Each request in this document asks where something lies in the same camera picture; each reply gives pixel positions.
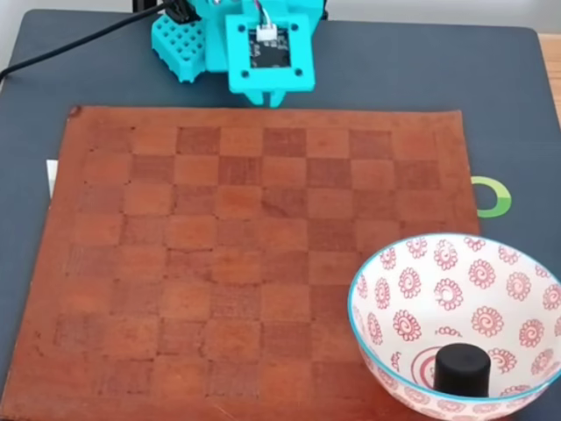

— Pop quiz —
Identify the thin camera cable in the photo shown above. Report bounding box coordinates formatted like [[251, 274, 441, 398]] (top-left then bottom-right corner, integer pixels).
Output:
[[252, 0, 272, 35]]

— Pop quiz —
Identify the thick black cable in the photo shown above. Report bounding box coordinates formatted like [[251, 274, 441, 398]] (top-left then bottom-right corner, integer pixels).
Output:
[[0, 0, 176, 81]]

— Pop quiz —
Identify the black cylinder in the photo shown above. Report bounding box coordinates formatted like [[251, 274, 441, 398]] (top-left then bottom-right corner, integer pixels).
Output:
[[432, 343, 492, 399]]

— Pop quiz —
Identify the brown leather chessboard mat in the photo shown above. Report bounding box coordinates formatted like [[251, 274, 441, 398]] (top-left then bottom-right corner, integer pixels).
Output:
[[0, 103, 483, 421]]

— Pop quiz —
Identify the teal square camera mount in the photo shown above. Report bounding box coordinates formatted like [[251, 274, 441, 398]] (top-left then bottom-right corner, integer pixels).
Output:
[[225, 12, 317, 94]]

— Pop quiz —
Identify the green ring sticker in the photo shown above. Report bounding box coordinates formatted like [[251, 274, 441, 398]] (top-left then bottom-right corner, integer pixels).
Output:
[[471, 175, 513, 219]]

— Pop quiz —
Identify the white bowl red flower pattern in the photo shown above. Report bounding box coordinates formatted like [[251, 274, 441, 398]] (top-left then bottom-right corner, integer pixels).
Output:
[[347, 232, 561, 421]]

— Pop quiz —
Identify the white paper sheet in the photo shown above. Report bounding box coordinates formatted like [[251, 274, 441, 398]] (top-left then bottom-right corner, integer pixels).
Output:
[[46, 159, 59, 198]]

